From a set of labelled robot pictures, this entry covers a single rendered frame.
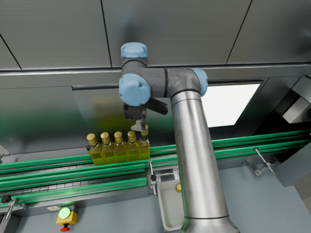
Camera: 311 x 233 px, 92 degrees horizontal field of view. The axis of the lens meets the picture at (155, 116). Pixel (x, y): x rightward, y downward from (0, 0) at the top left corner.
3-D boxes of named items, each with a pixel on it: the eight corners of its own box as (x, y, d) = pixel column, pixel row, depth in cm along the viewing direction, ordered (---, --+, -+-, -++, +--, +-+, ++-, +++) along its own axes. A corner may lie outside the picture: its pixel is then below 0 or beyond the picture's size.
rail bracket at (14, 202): (29, 203, 70) (12, 193, 61) (22, 222, 65) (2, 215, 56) (20, 205, 70) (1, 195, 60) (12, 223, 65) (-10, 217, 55)
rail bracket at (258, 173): (245, 161, 103) (264, 142, 87) (261, 187, 91) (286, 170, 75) (239, 162, 102) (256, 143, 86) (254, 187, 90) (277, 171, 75)
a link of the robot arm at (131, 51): (117, 52, 38) (120, 40, 44) (122, 88, 46) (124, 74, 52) (148, 52, 39) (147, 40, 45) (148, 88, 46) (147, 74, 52)
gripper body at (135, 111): (126, 109, 63) (123, 85, 55) (146, 109, 64) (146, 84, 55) (125, 123, 58) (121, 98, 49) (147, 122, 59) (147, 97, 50)
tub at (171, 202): (183, 183, 93) (185, 178, 87) (195, 228, 77) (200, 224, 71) (155, 188, 90) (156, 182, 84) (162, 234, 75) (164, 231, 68)
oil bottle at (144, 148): (148, 156, 91) (149, 134, 76) (149, 165, 87) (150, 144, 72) (139, 157, 90) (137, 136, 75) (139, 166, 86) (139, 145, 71)
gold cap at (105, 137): (110, 137, 70) (108, 131, 67) (110, 143, 68) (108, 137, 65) (102, 138, 70) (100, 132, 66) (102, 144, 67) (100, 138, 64)
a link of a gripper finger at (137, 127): (132, 133, 66) (130, 117, 60) (145, 133, 66) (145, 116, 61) (131, 138, 63) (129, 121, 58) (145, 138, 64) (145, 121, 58)
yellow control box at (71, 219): (79, 208, 81) (74, 204, 76) (76, 225, 76) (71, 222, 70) (65, 211, 80) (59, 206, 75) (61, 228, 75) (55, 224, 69)
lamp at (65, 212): (71, 207, 75) (69, 205, 72) (69, 218, 71) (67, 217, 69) (61, 209, 74) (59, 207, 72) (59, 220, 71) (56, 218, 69)
